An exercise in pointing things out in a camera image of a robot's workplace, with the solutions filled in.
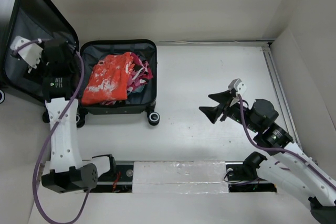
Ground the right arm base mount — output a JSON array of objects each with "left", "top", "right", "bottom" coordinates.
[{"left": 223, "top": 152, "right": 277, "bottom": 193}]

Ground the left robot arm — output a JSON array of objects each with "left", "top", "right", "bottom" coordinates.
[{"left": 28, "top": 39, "right": 117, "bottom": 196}]

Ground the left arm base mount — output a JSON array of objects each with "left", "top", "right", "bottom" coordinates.
[{"left": 83, "top": 154, "right": 134, "bottom": 194}]

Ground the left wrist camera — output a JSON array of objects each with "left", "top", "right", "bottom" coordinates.
[{"left": 10, "top": 36, "right": 43, "bottom": 69}]

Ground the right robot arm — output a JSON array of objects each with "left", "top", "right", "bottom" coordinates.
[{"left": 199, "top": 90, "right": 335, "bottom": 223}]

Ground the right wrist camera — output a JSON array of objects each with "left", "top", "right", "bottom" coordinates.
[{"left": 228, "top": 78, "right": 247, "bottom": 97}]

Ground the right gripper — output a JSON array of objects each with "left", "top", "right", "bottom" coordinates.
[{"left": 198, "top": 89, "right": 260, "bottom": 133}]

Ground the pink camouflage clothing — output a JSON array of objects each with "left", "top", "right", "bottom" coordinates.
[{"left": 126, "top": 51, "right": 154, "bottom": 99}]

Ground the orange white clothing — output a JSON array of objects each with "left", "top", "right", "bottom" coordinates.
[{"left": 81, "top": 52, "right": 134, "bottom": 105}]

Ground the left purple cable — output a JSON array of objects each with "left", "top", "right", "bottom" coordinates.
[{"left": 12, "top": 38, "right": 92, "bottom": 224}]

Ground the aluminium rail frame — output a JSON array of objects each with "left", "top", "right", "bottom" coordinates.
[{"left": 156, "top": 39, "right": 302, "bottom": 147}]

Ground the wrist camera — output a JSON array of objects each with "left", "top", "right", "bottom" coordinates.
[
  {"left": 10, "top": 36, "right": 43, "bottom": 69},
  {"left": 228, "top": 78, "right": 247, "bottom": 97}
]

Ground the black kids suitcase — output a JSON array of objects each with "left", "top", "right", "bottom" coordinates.
[{"left": 1, "top": 0, "right": 160, "bottom": 127}]

